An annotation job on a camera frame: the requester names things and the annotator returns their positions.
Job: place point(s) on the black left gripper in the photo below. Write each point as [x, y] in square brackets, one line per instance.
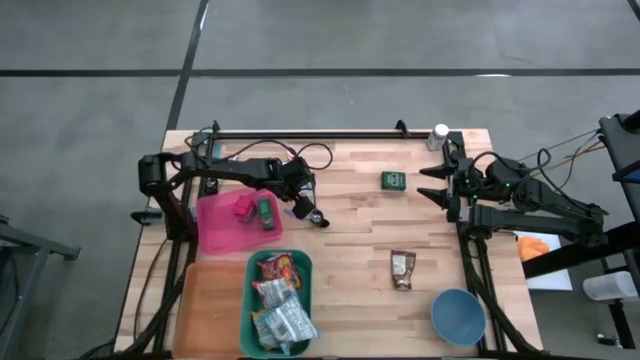
[292, 177]

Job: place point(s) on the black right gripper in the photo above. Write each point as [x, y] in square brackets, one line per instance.
[467, 182]

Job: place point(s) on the green-lidded spice jar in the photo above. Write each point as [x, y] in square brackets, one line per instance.
[266, 215]

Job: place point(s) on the dark green tin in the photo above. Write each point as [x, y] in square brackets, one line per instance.
[393, 180]

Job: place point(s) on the white plastic bottle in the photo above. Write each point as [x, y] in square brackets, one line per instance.
[438, 136]

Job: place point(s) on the pink cube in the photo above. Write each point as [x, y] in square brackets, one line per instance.
[245, 206]

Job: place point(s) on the pink plastic tray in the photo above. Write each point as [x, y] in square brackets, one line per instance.
[225, 235]

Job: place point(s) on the red yellow chips bag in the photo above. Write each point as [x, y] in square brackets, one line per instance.
[277, 267]

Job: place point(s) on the clear plastic-wrapped packet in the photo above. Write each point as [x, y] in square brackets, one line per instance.
[292, 320]

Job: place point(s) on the clear yellow-edged snack packet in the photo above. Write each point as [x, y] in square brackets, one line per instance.
[260, 330]

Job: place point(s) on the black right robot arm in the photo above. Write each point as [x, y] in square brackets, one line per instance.
[525, 220]

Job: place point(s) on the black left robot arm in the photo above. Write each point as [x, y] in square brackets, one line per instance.
[225, 167]

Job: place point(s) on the iridescent spoon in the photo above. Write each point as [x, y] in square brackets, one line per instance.
[290, 161]

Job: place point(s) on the silver metal spoon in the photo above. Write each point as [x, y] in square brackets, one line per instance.
[212, 187]

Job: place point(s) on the brown sauce pouch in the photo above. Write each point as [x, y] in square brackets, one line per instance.
[402, 270]

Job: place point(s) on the orange cloth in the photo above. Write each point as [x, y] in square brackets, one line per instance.
[531, 247]

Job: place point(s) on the teal plastic bin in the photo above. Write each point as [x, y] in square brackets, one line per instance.
[246, 280]

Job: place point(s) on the blue bowl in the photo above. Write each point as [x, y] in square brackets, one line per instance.
[458, 317]

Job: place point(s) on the white paper sheet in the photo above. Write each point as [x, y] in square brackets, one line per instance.
[552, 282]

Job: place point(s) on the black diagonal beam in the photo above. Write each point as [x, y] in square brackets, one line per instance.
[575, 252]

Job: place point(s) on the black table clamp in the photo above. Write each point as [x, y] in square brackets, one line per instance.
[145, 217]

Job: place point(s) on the orange plastic tray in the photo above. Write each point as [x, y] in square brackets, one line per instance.
[210, 310]

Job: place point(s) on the black equipment cart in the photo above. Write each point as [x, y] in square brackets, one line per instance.
[622, 145]

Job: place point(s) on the black stand leg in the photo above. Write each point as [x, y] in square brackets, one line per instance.
[622, 325]

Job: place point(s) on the grey metal table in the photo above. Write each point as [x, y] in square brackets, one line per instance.
[40, 243]

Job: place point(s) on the black aluminium table frame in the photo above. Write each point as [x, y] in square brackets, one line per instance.
[350, 135]

